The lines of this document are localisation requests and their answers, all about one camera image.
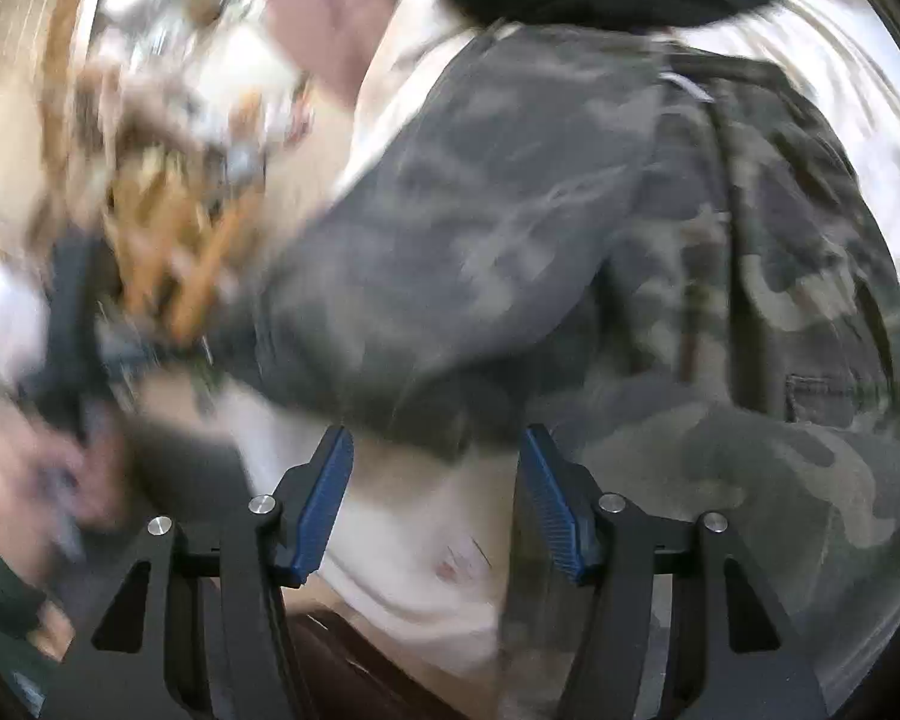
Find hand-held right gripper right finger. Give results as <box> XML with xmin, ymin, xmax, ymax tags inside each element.
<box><xmin>520</xmin><ymin>424</ymin><xmax>830</xmax><ymax>720</ymax></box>

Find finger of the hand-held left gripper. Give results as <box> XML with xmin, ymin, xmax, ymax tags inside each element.
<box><xmin>97</xmin><ymin>330</ymin><xmax>218</xmax><ymax>377</ymax></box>

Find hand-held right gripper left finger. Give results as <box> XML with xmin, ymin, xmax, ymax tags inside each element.
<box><xmin>41</xmin><ymin>424</ymin><xmax>357</xmax><ymax>720</ymax></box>

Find camouflage pants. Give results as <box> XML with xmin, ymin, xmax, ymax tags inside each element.
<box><xmin>202</xmin><ymin>19</ymin><xmax>900</xmax><ymax>720</ymax></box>

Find person's left hand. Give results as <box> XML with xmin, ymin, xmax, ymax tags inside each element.
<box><xmin>0</xmin><ymin>405</ymin><xmax>132</xmax><ymax>563</ymax></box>

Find yellow wooden chair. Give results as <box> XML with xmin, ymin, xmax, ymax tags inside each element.
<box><xmin>105</xmin><ymin>157</ymin><xmax>271</xmax><ymax>346</ymax></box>

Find cream bear print duvet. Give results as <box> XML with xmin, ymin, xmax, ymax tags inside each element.
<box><xmin>217</xmin><ymin>0</ymin><xmax>900</xmax><ymax>683</ymax></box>

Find pink curtain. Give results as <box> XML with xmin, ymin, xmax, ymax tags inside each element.
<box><xmin>244</xmin><ymin>0</ymin><xmax>413</xmax><ymax>110</ymax></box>

